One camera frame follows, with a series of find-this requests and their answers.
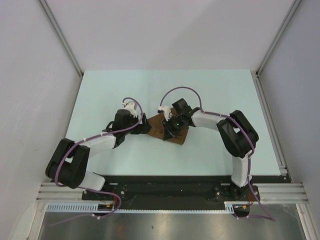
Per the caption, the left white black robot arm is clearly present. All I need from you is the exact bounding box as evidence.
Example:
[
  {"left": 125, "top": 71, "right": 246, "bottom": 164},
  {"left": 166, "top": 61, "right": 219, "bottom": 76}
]
[{"left": 45, "top": 109, "right": 151, "bottom": 200}]

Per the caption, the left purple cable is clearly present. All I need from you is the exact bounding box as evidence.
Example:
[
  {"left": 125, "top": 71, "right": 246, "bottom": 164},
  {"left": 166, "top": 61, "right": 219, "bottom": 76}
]
[{"left": 49, "top": 96, "right": 144, "bottom": 226}]

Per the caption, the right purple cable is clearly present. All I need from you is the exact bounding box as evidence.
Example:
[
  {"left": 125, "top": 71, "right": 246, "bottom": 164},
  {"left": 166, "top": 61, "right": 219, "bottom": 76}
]
[{"left": 159, "top": 86, "right": 276, "bottom": 222}]

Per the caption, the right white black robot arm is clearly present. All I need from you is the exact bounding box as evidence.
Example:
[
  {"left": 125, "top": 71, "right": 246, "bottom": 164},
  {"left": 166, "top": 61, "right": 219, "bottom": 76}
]
[{"left": 158, "top": 98, "right": 259, "bottom": 201}]

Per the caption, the aluminium frame rail front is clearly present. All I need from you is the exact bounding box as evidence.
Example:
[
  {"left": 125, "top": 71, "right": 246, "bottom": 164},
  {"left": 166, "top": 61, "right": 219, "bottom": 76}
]
[{"left": 36, "top": 182, "right": 309, "bottom": 204}]

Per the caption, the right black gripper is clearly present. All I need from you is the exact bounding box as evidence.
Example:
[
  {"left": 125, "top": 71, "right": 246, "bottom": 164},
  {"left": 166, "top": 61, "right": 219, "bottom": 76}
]
[{"left": 161, "top": 115, "right": 185, "bottom": 141}]

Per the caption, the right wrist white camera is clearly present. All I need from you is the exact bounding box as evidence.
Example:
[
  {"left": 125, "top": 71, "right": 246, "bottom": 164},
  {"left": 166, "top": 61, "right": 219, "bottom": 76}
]
[{"left": 157, "top": 105, "right": 172, "bottom": 121}]

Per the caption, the purple cable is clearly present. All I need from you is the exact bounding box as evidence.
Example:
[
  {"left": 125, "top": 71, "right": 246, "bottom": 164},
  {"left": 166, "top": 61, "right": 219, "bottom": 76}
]
[
  {"left": 49, "top": 96, "right": 144, "bottom": 226},
  {"left": 159, "top": 86, "right": 276, "bottom": 222}
]

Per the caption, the wrist white camera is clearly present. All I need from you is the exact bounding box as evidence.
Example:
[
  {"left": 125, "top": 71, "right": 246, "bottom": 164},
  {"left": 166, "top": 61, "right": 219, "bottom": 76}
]
[
  {"left": 122, "top": 101, "right": 138, "bottom": 118},
  {"left": 157, "top": 105, "right": 172, "bottom": 121}
]

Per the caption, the white slotted cable duct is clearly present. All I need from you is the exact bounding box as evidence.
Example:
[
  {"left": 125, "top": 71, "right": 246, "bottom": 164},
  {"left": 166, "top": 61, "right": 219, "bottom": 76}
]
[{"left": 46, "top": 202, "right": 234, "bottom": 214}]

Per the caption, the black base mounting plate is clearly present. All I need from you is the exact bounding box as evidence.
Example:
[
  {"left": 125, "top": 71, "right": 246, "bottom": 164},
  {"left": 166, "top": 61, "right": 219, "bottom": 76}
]
[{"left": 82, "top": 174, "right": 292, "bottom": 217}]

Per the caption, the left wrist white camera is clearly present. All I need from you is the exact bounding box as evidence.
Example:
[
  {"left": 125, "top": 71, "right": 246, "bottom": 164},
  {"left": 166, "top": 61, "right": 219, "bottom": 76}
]
[{"left": 122, "top": 101, "right": 138, "bottom": 118}]

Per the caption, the brown cloth napkin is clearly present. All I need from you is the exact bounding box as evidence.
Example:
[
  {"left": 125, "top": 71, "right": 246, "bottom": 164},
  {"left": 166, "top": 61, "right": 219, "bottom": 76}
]
[{"left": 147, "top": 107, "right": 189, "bottom": 145}]

